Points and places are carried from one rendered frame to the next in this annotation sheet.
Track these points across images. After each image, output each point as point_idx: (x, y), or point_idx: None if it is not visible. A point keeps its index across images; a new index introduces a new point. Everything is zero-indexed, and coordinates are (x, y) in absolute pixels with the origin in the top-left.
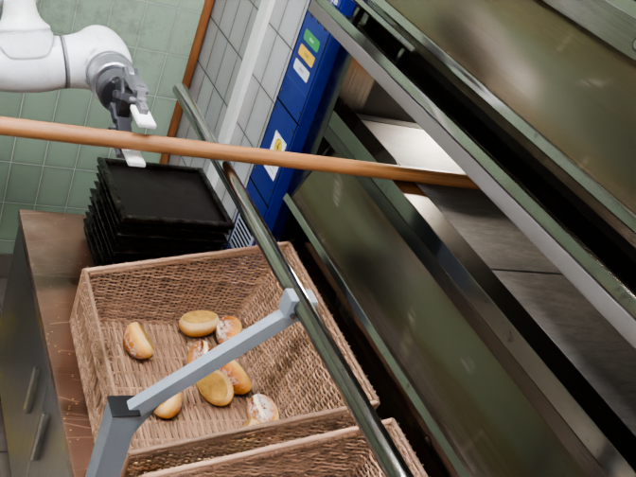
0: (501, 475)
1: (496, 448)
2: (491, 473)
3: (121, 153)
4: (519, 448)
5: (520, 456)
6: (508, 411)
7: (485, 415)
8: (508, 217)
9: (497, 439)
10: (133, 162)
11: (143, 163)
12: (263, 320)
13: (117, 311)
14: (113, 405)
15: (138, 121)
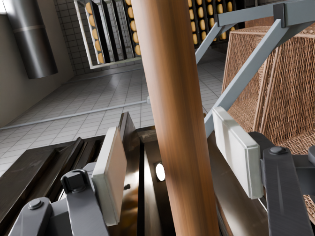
0: (248, 206)
1: (247, 217)
2: (253, 207)
3: (301, 156)
4: (235, 216)
5: (236, 212)
6: (234, 232)
7: (249, 232)
8: None
9: (245, 221)
10: (213, 119)
11: (216, 141)
12: (204, 121)
13: None
14: (277, 6)
15: (108, 132)
